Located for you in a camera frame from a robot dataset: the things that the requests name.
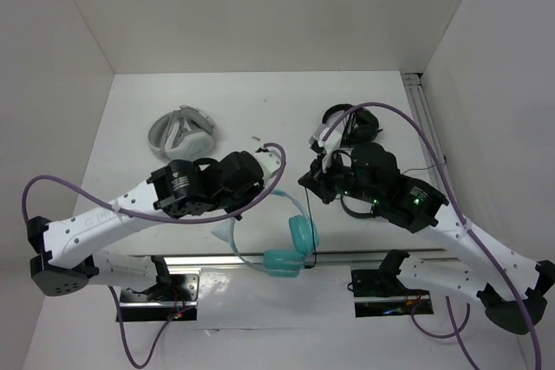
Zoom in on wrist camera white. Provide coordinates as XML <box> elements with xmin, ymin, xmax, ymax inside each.
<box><xmin>253</xmin><ymin>148</ymin><xmax>282</xmax><ymax>185</ymax></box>
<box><xmin>309</xmin><ymin>124</ymin><xmax>342</xmax><ymax>172</ymax></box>

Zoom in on teal cat ear headphones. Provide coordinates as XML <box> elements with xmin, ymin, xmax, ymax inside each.
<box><xmin>211</xmin><ymin>188</ymin><xmax>320</xmax><ymax>277</ymax></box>

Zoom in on grey white gaming headset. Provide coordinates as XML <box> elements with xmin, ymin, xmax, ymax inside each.
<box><xmin>147</xmin><ymin>106</ymin><xmax>217</xmax><ymax>161</ymax></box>

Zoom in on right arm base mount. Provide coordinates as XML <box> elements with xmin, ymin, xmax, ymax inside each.
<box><xmin>347</xmin><ymin>269</ymin><xmax>434</xmax><ymax>318</ymax></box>

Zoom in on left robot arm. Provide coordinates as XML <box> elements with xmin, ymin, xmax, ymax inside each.
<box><xmin>26</xmin><ymin>149</ymin><xmax>284</xmax><ymax>301</ymax></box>

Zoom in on black headphone audio cable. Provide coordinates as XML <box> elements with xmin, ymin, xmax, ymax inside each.
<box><xmin>303</xmin><ymin>185</ymin><xmax>319</xmax><ymax>269</ymax></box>

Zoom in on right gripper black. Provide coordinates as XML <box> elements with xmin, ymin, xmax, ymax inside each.
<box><xmin>297</xmin><ymin>146</ymin><xmax>382</xmax><ymax>204</ymax></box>

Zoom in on black wrapped headphones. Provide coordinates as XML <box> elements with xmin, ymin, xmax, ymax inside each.
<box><xmin>322</xmin><ymin>103</ymin><xmax>382</xmax><ymax>148</ymax></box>

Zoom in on black unwrapped headphones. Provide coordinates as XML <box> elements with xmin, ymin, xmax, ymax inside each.
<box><xmin>339</xmin><ymin>196</ymin><xmax>386</xmax><ymax>222</ymax></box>

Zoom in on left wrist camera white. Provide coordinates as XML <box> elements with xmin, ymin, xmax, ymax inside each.
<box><xmin>253</xmin><ymin>148</ymin><xmax>282</xmax><ymax>185</ymax></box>

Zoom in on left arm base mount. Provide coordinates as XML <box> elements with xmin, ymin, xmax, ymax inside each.
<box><xmin>119</xmin><ymin>269</ymin><xmax>200</xmax><ymax>322</ymax></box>

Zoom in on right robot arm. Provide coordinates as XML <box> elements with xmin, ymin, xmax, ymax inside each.
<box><xmin>298</xmin><ymin>142</ymin><xmax>554</xmax><ymax>334</ymax></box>

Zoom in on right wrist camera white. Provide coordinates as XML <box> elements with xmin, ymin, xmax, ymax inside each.
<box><xmin>309</xmin><ymin>124</ymin><xmax>342</xmax><ymax>172</ymax></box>

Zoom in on aluminium rail at right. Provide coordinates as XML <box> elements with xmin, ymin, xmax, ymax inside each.
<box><xmin>401</xmin><ymin>73</ymin><xmax>460</xmax><ymax>208</ymax></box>

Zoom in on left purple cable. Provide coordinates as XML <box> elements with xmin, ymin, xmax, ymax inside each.
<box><xmin>21</xmin><ymin>141</ymin><xmax>287</xmax><ymax>367</ymax></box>

